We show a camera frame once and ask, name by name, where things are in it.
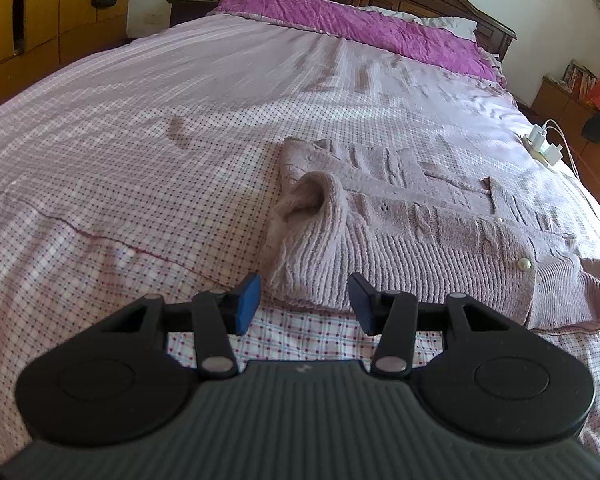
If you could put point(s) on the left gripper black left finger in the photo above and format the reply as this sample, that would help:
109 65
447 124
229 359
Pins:
133 372

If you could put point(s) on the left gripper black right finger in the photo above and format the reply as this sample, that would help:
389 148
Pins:
474 370

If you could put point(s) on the pink knitted cardigan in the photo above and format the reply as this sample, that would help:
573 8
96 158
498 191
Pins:
417 227

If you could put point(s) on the pink checked bedspread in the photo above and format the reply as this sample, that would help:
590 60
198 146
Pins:
152 167

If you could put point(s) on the power strip with chargers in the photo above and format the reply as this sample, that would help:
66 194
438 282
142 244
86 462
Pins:
540 148

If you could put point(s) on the wooden dresser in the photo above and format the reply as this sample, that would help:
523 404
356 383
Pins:
555 103

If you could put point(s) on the books on dresser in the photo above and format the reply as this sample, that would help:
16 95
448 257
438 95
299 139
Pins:
579 79

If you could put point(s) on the white pillow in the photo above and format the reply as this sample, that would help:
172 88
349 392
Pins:
460 27

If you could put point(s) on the magenta quilted pillow cover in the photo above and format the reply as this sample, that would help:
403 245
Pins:
432 46

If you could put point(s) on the yellow wooden wardrobe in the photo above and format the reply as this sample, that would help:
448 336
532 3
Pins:
38 37

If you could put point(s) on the dark wooden nightstand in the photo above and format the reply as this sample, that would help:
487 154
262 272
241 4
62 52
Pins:
183 11

